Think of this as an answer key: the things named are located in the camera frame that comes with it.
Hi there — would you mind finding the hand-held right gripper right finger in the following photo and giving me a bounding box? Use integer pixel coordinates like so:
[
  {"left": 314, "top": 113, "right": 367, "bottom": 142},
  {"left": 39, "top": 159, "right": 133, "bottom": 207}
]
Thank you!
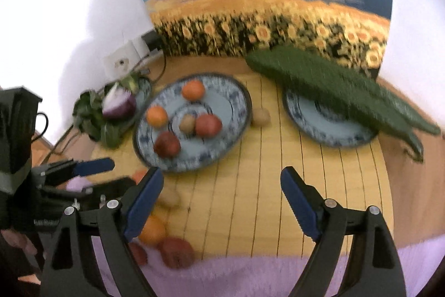
[{"left": 280, "top": 166, "right": 407, "bottom": 297}]

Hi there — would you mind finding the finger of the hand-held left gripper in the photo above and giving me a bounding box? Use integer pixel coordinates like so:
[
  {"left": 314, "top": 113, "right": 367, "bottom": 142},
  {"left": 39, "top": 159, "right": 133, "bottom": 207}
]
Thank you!
[
  {"left": 81, "top": 177, "right": 139, "bottom": 202},
  {"left": 33, "top": 158, "right": 116, "bottom": 187}
]

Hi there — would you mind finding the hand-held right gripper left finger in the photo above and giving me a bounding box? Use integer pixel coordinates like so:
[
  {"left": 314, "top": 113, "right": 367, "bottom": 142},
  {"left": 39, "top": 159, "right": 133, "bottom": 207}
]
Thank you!
[{"left": 40, "top": 166, "right": 165, "bottom": 297}]

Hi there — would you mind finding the brown kiwi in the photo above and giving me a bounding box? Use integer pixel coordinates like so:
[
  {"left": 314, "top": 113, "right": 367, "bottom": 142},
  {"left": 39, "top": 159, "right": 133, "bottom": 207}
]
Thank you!
[
  {"left": 156, "top": 189, "right": 181, "bottom": 209},
  {"left": 251, "top": 108, "right": 271, "bottom": 127},
  {"left": 179, "top": 114, "right": 197, "bottom": 134}
]

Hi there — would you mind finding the red apple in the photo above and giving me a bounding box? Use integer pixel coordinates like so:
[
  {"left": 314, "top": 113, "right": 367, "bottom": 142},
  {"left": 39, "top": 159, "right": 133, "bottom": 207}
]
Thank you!
[
  {"left": 158, "top": 237, "right": 195, "bottom": 270},
  {"left": 195, "top": 114, "right": 223, "bottom": 138},
  {"left": 128, "top": 242, "right": 148, "bottom": 266},
  {"left": 154, "top": 131, "right": 181, "bottom": 158}
]

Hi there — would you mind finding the large blue patterned plate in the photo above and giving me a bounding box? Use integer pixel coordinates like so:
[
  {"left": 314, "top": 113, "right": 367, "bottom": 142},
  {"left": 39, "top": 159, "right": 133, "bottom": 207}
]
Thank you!
[{"left": 133, "top": 73, "right": 253, "bottom": 173}]

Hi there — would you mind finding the person's left hand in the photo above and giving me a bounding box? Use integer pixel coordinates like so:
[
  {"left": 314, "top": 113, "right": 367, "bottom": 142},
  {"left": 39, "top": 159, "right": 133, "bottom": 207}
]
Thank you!
[{"left": 0, "top": 229, "right": 44, "bottom": 285}]

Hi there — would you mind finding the yellow grid mat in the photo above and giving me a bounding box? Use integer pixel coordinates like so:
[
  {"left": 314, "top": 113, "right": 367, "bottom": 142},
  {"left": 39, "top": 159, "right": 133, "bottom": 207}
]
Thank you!
[{"left": 88, "top": 72, "right": 395, "bottom": 259}]

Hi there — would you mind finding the green bok choy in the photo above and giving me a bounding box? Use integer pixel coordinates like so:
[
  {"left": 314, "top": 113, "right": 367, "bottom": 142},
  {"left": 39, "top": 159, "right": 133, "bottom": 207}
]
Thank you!
[{"left": 72, "top": 72, "right": 147, "bottom": 148}]

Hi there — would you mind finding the halved red onion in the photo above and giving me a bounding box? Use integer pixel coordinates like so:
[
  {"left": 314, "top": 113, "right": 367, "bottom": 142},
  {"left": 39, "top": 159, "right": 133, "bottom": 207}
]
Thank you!
[{"left": 102, "top": 81, "right": 137, "bottom": 119}]

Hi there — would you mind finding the small blue patterned plate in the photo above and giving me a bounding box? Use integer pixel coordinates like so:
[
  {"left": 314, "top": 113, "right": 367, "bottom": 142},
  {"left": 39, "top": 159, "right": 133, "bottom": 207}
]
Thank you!
[
  {"left": 78, "top": 74, "right": 154, "bottom": 141},
  {"left": 282, "top": 88, "right": 379, "bottom": 148}
]

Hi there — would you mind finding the purple fluffy towel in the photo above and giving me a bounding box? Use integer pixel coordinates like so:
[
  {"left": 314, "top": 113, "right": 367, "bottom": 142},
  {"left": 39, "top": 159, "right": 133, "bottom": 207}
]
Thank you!
[{"left": 66, "top": 177, "right": 433, "bottom": 297}]

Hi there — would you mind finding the white power outlet plate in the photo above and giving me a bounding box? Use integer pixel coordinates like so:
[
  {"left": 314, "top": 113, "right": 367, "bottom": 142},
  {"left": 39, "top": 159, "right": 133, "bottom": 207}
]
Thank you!
[{"left": 130, "top": 34, "right": 154, "bottom": 56}]

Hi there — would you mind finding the black power adapter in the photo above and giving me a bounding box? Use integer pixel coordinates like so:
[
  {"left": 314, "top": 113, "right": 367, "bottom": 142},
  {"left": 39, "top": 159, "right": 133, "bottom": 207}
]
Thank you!
[{"left": 142, "top": 31, "right": 161, "bottom": 50}]

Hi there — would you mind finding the white wall socket plate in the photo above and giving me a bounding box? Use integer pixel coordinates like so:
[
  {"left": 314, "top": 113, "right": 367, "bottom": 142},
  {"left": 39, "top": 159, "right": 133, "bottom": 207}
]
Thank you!
[{"left": 103, "top": 43, "right": 138, "bottom": 82}]

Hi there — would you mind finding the black power cable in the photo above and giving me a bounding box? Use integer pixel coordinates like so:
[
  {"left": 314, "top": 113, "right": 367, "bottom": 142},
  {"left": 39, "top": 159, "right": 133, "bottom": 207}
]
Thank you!
[{"left": 35, "top": 50, "right": 167, "bottom": 158}]

